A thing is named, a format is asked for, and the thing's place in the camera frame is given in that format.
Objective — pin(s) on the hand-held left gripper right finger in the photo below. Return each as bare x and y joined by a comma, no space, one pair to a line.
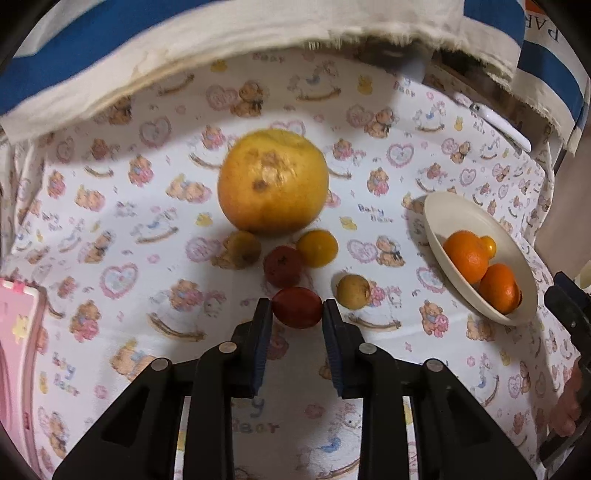
333,350

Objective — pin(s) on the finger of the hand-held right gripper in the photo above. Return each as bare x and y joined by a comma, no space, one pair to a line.
570,304

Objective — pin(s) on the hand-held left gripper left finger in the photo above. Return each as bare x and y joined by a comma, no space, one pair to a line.
261,350

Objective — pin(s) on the red cherry tomato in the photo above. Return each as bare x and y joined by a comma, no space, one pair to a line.
296,308
283,267

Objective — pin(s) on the small brown round fruit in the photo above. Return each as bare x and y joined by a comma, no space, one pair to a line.
353,291
241,249

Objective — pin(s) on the orange mandarin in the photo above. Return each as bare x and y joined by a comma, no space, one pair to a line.
466,256
501,288

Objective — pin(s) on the small orange-yellow tomato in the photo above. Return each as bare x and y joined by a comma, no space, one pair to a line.
490,245

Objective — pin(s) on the small yellow tomato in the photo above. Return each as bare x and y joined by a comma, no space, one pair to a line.
317,248

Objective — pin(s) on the beige round plate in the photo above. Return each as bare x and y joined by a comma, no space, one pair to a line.
443,217

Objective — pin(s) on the large yellow grapefruit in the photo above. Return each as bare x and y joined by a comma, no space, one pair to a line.
272,180

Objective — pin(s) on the person's right hand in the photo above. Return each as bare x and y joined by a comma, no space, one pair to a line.
565,415

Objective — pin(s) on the wooden side panel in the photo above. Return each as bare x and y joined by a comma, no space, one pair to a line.
568,230

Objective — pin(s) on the striped hanging cloth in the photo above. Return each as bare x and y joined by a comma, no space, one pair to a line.
92,46

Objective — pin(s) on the pink toy camera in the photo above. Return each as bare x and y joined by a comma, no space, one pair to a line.
18,369

